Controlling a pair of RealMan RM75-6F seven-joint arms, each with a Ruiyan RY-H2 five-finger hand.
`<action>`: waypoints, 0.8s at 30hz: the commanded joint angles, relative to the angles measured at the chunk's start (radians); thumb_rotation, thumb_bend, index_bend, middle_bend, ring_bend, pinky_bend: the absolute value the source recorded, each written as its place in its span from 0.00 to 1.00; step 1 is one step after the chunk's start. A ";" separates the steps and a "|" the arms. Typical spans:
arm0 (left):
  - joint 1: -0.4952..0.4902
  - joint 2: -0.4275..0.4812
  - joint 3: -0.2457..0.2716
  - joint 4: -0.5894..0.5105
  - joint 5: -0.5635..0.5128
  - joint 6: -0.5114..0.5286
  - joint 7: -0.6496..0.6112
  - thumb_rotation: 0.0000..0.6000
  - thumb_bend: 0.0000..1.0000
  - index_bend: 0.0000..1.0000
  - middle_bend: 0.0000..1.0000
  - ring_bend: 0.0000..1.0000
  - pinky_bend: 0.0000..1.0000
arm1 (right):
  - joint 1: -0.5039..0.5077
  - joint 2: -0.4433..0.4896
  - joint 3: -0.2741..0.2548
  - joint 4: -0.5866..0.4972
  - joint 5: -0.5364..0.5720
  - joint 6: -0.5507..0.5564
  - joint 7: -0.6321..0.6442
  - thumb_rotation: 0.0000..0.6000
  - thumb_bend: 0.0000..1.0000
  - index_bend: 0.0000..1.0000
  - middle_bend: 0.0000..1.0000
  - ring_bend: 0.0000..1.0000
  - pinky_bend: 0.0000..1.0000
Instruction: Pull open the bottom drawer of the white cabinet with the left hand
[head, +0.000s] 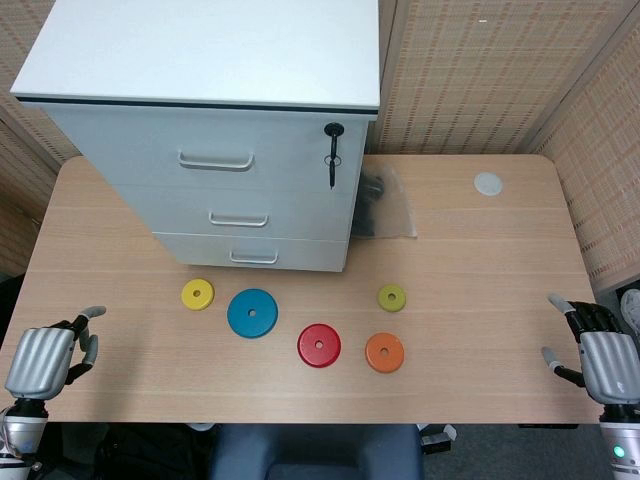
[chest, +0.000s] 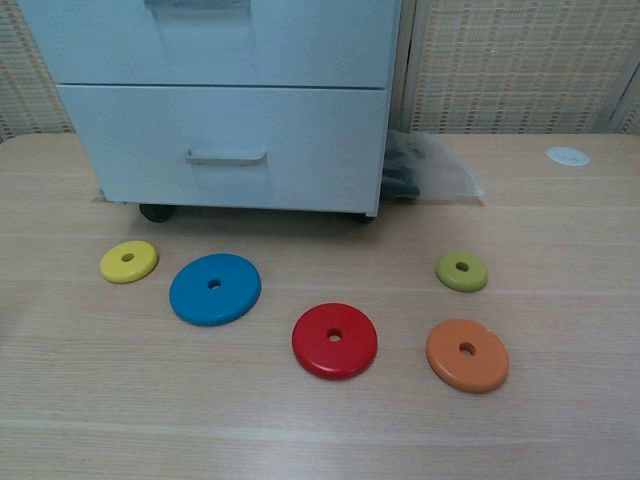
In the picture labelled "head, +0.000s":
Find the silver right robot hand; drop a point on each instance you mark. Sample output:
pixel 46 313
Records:
pixel 602 350

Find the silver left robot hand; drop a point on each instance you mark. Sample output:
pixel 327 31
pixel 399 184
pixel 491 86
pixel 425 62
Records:
pixel 37 357

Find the white bottom drawer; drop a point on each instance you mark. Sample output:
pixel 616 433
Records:
pixel 260 252

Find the white drawer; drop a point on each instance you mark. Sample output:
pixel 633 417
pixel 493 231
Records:
pixel 260 252
pixel 235 212
pixel 200 150

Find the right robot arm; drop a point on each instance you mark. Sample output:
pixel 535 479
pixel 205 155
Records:
pixel 620 445

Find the white middle drawer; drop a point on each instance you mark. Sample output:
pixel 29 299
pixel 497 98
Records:
pixel 235 212

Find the white top drawer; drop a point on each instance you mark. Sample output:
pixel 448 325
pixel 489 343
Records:
pixel 200 150

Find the white three-drawer cabinet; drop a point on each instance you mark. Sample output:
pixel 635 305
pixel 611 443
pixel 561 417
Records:
pixel 210 100

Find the white shoe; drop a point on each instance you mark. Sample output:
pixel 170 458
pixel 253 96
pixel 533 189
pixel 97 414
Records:
pixel 631 310

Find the yellow disc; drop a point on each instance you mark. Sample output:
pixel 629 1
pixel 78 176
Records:
pixel 197 295

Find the olive green disc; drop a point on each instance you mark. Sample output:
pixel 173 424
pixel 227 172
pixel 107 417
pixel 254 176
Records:
pixel 391 298

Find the orange disc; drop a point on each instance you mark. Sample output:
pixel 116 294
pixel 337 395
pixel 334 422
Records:
pixel 384 353

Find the blue disc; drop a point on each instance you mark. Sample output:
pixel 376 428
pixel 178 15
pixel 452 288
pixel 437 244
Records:
pixel 252 313

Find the clear plastic bag with black parts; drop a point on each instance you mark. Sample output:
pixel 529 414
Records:
pixel 387 205

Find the red disc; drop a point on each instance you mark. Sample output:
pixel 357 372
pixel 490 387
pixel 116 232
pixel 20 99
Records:
pixel 319 346

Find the black key in lock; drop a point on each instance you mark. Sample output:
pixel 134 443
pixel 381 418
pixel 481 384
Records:
pixel 333 130

